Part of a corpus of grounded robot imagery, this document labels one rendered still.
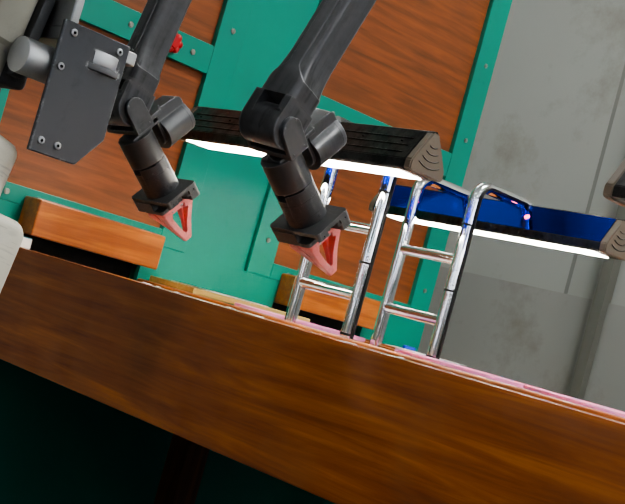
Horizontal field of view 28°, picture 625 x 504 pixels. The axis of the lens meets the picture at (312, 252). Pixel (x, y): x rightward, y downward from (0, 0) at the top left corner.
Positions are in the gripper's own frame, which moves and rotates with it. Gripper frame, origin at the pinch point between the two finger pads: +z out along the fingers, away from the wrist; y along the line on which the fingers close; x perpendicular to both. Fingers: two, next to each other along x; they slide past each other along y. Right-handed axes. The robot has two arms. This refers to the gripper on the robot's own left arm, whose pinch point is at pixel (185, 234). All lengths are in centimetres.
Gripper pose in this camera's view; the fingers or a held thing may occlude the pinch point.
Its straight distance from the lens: 208.1
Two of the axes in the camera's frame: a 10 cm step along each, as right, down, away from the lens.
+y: -6.7, -1.3, 7.3
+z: 3.6, 8.0, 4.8
